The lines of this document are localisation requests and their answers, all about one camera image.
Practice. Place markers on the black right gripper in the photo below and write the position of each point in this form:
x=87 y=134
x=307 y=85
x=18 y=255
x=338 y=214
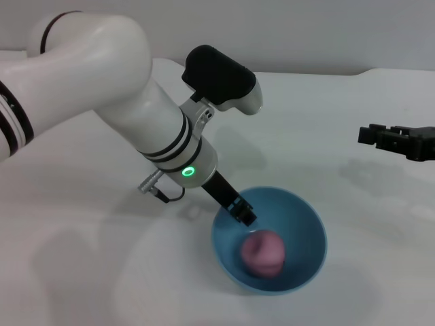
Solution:
x=421 y=142

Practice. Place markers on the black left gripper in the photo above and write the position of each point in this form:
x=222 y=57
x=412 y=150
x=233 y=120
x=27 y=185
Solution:
x=221 y=190

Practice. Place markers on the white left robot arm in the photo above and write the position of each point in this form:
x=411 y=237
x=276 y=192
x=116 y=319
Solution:
x=102 y=78

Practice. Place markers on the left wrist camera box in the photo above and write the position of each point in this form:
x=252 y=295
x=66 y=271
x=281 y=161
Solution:
x=221 y=78

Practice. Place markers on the pink toy peach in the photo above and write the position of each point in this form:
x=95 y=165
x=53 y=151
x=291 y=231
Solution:
x=261 y=253

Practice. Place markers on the blue ceramic bowl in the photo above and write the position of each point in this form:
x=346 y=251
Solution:
x=299 y=237

